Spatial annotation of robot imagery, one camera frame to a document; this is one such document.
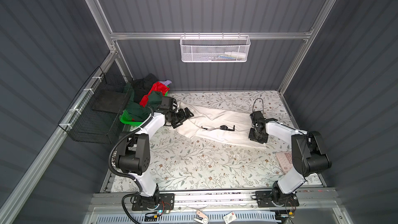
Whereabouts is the white printed t shirt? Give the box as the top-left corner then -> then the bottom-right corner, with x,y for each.
176,102 -> 266,149

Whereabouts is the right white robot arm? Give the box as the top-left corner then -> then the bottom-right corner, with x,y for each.
249,111 -> 332,206

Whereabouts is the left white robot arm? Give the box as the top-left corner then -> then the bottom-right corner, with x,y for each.
108,96 -> 194,209

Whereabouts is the red t shirt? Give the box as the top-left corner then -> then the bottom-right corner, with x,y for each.
139,82 -> 170,107

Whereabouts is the pink calculator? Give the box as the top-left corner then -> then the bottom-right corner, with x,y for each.
276,152 -> 293,174

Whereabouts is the purple t shirt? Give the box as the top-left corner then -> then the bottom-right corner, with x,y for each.
159,80 -> 172,86

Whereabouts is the dark green t shirt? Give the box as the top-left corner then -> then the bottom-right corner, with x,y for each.
122,82 -> 170,122

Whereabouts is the black t shirt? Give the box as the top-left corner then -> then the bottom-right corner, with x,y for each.
131,73 -> 159,103

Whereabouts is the green laundry basket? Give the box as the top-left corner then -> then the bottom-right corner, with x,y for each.
120,89 -> 159,123

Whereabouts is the white bottle in basket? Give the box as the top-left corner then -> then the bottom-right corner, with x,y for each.
224,51 -> 247,60

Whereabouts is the white tag with red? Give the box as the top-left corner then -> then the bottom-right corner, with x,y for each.
223,212 -> 237,224

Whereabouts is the white tag left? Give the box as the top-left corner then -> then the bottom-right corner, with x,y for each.
193,210 -> 209,224

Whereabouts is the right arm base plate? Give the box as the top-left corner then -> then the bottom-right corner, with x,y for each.
252,190 -> 300,208

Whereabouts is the white wire mesh basket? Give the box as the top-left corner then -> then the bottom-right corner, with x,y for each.
179,35 -> 251,63

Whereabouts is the black wire mesh basket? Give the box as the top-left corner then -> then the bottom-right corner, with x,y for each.
59,68 -> 133,144

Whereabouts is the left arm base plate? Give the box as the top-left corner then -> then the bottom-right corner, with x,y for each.
131,194 -> 175,211

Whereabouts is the aluminium mounting rail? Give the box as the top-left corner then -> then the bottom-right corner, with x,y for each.
88,186 -> 342,213

